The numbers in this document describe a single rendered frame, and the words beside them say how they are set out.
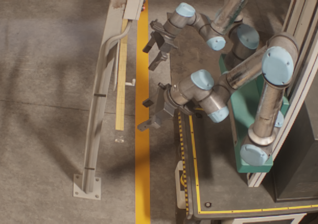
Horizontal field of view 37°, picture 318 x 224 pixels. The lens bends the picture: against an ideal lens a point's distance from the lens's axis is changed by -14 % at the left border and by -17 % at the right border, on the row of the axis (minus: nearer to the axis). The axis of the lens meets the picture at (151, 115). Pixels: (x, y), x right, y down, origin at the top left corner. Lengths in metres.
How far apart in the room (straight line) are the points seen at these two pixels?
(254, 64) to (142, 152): 1.27
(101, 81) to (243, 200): 0.90
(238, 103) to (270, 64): 0.71
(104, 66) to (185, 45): 1.66
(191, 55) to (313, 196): 1.51
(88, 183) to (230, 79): 1.02
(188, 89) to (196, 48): 1.78
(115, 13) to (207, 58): 1.78
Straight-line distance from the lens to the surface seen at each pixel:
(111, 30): 1.94
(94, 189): 2.75
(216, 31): 2.19
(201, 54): 3.61
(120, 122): 1.72
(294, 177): 2.40
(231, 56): 2.42
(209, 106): 1.88
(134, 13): 1.88
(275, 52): 1.61
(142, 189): 2.81
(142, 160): 2.92
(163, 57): 2.23
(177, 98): 1.91
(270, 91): 1.72
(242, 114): 2.27
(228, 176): 2.56
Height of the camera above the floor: 2.29
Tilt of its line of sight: 47 degrees down
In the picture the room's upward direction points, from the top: 15 degrees clockwise
